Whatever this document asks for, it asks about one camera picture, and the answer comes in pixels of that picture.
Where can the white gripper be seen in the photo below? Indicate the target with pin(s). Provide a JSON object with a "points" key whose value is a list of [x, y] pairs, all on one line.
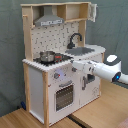
{"points": [[83, 66]]}

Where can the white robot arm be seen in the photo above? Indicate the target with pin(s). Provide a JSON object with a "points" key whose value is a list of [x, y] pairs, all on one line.
{"points": [[110, 70]]}

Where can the wooden toy kitchen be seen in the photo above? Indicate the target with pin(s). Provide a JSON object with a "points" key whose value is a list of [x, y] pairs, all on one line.
{"points": [[40, 84]]}

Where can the grey ice dispenser panel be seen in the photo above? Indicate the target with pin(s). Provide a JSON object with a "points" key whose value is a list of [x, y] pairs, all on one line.
{"points": [[90, 78]]}

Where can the grey sink basin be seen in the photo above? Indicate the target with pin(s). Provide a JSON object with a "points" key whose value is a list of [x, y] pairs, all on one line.
{"points": [[79, 51]]}

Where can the black toy faucet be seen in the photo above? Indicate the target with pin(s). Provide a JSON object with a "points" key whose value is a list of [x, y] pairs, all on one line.
{"points": [[74, 39]]}

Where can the black stovetop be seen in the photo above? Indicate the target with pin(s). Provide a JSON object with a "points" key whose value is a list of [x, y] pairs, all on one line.
{"points": [[57, 59]]}

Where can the left red stove knob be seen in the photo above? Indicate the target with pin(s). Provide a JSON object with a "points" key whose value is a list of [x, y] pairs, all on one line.
{"points": [[56, 75]]}

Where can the small metal pot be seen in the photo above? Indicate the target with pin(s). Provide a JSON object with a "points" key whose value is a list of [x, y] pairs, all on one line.
{"points": [[47, 56]]}

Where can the grey range hood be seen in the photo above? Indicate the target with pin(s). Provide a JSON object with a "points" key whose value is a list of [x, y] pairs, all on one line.
{"points": [[48, 18]]}

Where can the grey cabinet door handle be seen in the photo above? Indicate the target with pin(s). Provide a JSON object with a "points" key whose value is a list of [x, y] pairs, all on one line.
{"points": [[84, 83]]}

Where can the oven door with handle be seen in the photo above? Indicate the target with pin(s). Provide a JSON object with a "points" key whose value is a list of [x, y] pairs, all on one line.
{"points": [[64, 96]]}

